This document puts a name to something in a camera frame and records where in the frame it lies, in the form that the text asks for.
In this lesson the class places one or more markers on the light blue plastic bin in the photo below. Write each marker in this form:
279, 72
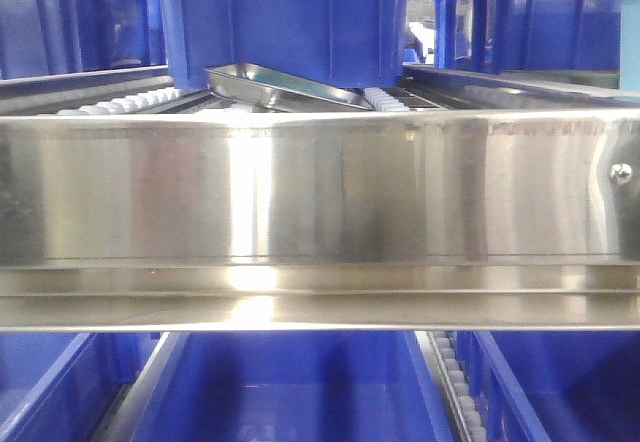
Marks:
629, 45

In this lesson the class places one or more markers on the white roller track upper middle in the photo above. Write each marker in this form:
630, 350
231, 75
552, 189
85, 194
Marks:
382, 101

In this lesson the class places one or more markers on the white roller track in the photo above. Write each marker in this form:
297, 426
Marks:
382, 101
127, 104

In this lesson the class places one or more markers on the dark blue crate upper middle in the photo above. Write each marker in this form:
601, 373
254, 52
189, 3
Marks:
343, 43

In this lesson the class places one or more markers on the dark blue crate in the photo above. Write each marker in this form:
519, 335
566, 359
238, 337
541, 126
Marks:
50, 37
493, 36
553, 385
343, 43
295, 386
59, 386

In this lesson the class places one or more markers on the dark blue crate lower middle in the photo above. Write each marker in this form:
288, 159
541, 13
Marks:
295, 386

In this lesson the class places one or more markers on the stainless steel tray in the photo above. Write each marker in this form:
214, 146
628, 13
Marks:
276, 90

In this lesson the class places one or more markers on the white roller track upper left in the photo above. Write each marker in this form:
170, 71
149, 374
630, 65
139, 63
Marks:
127, 104

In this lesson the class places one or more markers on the dark blue crate upper right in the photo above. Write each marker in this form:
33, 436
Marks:
493, 36

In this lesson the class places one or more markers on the roller track lower right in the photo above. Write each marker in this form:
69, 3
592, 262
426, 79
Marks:
455, 389

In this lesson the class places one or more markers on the dark blue crate lower right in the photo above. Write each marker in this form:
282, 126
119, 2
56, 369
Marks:
553, 385

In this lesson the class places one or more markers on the dark blue crate upper left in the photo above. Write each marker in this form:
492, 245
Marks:
50, 37

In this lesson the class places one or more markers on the dark blue crate lower left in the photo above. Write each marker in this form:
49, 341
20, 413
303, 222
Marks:
59, 386

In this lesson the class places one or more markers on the stainless steel shelf front rail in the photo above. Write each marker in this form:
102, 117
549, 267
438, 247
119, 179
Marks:
221, 221

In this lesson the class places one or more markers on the silver rail screw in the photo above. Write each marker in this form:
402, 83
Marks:
620, 173

